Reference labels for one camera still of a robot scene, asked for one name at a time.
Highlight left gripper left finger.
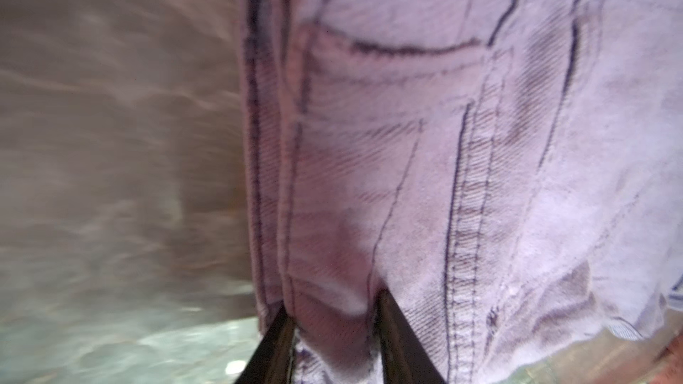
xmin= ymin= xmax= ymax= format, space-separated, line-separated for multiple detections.
xmin=235 ymin=304 xmax=296 ymax=384

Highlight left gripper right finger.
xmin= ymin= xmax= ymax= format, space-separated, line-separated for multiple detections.
xmin=374 ymin=290 xmax=446 ymax=384

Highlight purple trousers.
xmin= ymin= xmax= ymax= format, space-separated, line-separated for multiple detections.
xmin=238 ymin=0 xmax=682 ymax=383

